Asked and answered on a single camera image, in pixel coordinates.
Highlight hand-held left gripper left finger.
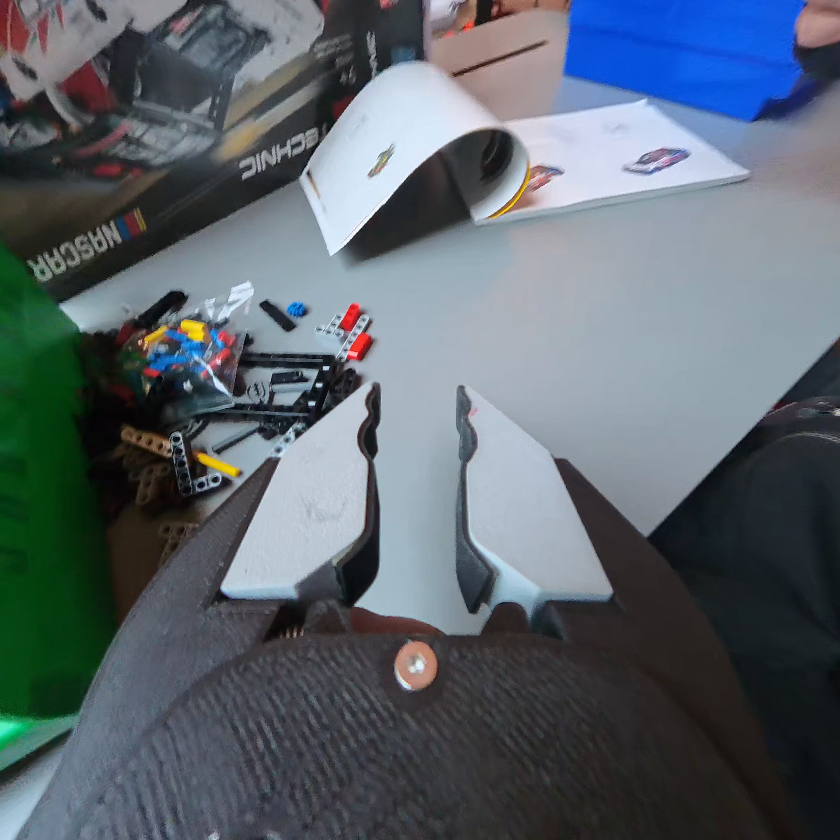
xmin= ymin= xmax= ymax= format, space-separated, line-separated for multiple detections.
xmin=220 ymin=382 xmax=382 ymax=608

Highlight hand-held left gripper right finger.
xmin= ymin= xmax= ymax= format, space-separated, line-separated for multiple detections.
xmin=455 ymin=385 xmax=614 ymax=616

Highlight small bag of lego pieces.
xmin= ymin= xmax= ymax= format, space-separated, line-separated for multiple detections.
xmin=121 ymin=282 xmax=256 ymax=409

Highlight grey angled lego beam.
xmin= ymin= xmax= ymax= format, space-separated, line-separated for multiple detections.
xmin=168 ymin=430 xmax=235 ymax=497

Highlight tan lego beam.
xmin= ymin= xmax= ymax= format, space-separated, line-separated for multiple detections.
xmin=119 ymin=424 xmax=175 ymax=458

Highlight lego instruction booklet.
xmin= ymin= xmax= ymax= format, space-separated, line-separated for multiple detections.
xmin=298 ymin=61 xmax=752 ymax=258

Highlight black lego set box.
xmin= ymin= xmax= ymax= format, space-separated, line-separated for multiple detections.
xmin=0 ymin=0 xmax=429 ymax=304

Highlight person's black jacket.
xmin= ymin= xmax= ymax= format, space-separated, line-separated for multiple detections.
xmin=648 ymin=341 xmax=840 ymax=840

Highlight green plastic bin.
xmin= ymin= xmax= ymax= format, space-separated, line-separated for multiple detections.
xmin=0 ymin=241 xmax=133 ymax=773

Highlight blue plastic bin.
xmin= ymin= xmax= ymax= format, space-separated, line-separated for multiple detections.
xmin=564 ymin=0 xmax=809 ymax=123

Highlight black lego frame assembly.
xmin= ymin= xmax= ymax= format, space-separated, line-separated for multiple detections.
xmin=197 ymin=350 xmax=361 ymax=435

